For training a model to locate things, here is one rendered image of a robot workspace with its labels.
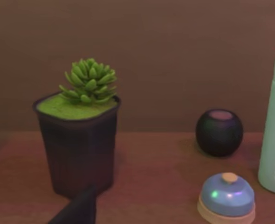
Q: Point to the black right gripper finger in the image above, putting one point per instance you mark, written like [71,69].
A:
[80,208]

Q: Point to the potted green succulent plant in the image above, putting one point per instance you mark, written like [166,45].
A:
[79,140]

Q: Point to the blue desk bell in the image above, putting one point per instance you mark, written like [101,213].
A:
[226,200]

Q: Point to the round black speaker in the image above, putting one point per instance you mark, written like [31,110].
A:
[217,135]

